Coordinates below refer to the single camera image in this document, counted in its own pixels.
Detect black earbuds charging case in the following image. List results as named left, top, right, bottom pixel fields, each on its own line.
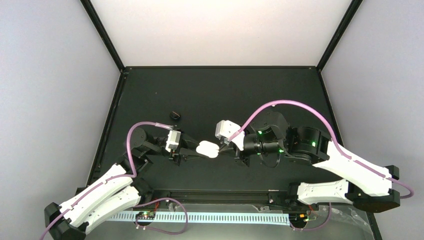
left=169, top=111, right=181, bottom=121

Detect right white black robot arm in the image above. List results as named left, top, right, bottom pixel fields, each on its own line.
left=215, top=110, right=401, bottom=213

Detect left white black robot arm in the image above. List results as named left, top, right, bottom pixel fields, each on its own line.
left=40, top=121, right=218, bottom=240

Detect left green circuit board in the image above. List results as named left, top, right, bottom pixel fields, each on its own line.
left=135, top=211, right=156, bottom=221

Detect green circuit board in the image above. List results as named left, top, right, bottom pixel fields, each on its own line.
left=289, top=213, right=316, bottom=223
left=135, top=211, right=156, bottom=221

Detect right green circuit board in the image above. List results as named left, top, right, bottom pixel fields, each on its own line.
left=289, top=213, right=316, bottom=223

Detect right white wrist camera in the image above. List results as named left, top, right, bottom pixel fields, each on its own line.
left=214, top=120, right=246, bottom=151

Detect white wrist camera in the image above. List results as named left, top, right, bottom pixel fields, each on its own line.
left=214, top=120, right=246, bottom=151
left=165, top=130, right=182, bottom=152

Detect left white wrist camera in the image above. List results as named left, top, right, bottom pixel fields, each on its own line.
left=165, top=130, right=182, bottom=152

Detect black enclosure frame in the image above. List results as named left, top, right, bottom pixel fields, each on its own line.
left=59, top=0, right=384, bottom=240

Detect black aluminium mounting rail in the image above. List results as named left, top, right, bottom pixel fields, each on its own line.
left=75, top=188, right=319, bottom=212

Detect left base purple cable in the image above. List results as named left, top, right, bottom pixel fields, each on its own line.
left=132, top=197, right=190, bottom=235

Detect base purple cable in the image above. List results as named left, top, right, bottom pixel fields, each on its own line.
left=288, top=202, right=333, bottom=232
left=132, top=197, right=190, bottom=235

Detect white perforated cable duct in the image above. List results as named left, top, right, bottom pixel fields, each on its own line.
left=108, top=211, right=290, bottom=226

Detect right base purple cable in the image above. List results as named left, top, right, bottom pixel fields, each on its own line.
left=288, top=202, right=333, bottom=232

